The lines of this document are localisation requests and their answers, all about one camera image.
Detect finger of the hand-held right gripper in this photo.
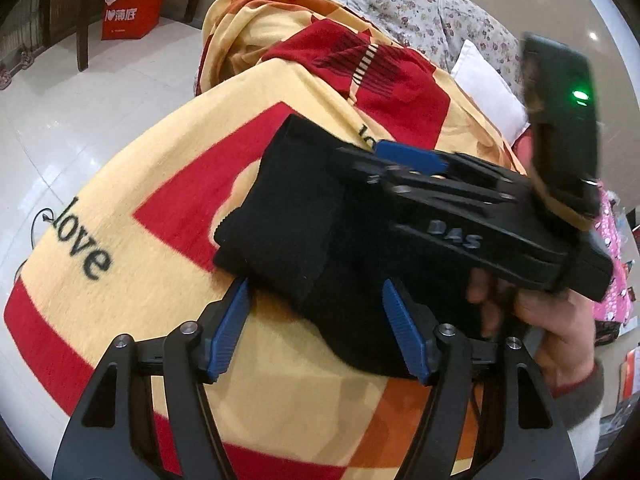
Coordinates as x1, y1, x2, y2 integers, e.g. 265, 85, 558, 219
375, 139, 526, 181
334, 146, 506, 201

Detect person's right forearm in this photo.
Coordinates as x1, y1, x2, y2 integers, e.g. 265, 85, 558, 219
550, 360, 607, 461

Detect dark wooden table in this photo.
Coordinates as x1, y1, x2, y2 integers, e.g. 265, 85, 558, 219
40, 0, 216, 72

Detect pink printed blanket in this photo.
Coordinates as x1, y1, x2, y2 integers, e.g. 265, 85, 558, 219
592, 190, 632, 321

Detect black pants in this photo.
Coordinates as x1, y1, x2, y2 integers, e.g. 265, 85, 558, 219
212, 114, 501, 380

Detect person's right hand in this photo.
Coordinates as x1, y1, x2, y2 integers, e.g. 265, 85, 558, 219
465, 265, 597, 391

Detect floral grey pillows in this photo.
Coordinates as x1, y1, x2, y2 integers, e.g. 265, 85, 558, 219
345, 0, 526, 91

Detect white pillow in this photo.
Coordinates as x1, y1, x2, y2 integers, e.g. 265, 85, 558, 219
450, 39, 530, 141

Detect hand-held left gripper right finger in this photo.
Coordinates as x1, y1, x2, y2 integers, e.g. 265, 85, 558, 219
382, 280, 583, 480

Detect red and yellow printed blanket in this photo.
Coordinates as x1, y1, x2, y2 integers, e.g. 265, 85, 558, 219
4, 0, 531, 480

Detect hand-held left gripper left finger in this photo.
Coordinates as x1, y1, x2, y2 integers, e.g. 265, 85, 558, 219
51, 277, 251, 480

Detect red shopping bag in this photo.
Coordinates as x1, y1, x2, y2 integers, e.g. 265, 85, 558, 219
101, 0, 168, 41

